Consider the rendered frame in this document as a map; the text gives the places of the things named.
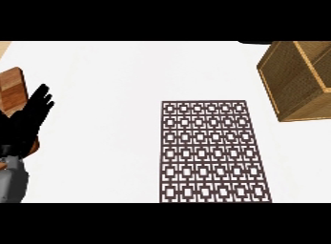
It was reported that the brown wicker basket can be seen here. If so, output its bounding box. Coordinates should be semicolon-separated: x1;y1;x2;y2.
256;41;331;123

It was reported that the brown wooden cutting board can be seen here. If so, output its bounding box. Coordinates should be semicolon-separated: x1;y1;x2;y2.
0;66;42;173

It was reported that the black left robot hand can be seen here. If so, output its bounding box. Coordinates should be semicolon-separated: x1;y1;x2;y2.
0;83;57;163

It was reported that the brown patterned placemat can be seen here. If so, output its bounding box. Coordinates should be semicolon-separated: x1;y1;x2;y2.
160;100;274;204

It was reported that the black object at edge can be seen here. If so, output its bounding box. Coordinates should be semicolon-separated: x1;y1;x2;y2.
237;41;274;46

